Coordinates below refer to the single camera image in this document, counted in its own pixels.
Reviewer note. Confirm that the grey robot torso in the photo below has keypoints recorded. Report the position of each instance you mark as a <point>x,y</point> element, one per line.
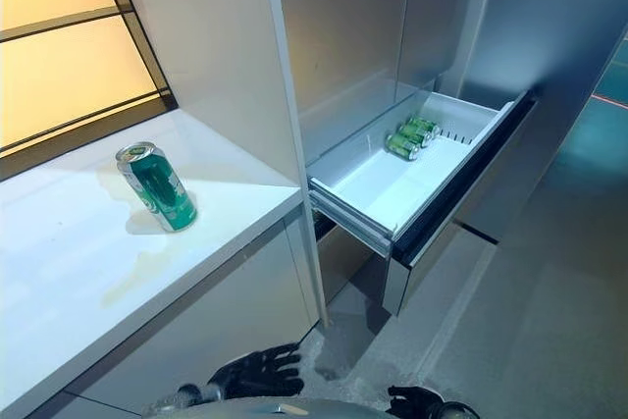
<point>279,409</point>

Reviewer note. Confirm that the black framed window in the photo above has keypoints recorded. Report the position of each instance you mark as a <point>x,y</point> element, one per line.
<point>73,46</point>

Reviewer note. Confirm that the white counter cabinet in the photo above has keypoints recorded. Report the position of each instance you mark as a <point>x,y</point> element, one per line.
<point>122,267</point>

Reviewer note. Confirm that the white fridge drawer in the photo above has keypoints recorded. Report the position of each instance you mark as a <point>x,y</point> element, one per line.
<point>417,178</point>

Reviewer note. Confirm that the tall green drink can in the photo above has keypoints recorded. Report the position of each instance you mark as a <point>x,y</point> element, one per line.
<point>158,187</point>

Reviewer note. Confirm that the small green drink can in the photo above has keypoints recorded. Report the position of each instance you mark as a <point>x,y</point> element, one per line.
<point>403,145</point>
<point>426,125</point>
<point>416,134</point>

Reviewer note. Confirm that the stainless steel fridge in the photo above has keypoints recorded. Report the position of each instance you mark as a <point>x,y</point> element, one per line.
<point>422,46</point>

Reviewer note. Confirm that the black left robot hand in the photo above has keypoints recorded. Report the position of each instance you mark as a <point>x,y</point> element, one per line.
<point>255,374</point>

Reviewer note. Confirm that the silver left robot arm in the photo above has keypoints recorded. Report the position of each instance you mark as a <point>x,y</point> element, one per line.
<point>196,397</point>

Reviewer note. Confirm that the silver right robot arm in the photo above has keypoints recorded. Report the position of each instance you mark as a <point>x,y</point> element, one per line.
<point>454,410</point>

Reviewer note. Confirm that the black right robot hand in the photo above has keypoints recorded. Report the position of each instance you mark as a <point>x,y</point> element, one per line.
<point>412,402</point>

